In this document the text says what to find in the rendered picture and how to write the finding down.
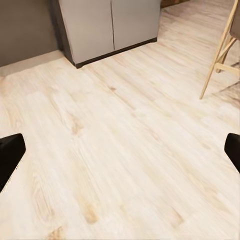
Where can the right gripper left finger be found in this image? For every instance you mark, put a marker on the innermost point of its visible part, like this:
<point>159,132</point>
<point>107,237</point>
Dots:
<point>12,149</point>

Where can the breakfast table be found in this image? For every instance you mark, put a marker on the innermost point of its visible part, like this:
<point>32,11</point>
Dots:
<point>229,39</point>

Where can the straight chair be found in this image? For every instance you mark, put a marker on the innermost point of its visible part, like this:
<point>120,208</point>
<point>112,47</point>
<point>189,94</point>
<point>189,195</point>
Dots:
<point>232,28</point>

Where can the fridge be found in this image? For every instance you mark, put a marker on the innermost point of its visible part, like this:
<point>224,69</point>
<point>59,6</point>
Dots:
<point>93,30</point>

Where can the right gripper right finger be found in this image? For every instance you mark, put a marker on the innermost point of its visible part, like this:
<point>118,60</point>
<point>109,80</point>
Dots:
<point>232,149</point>

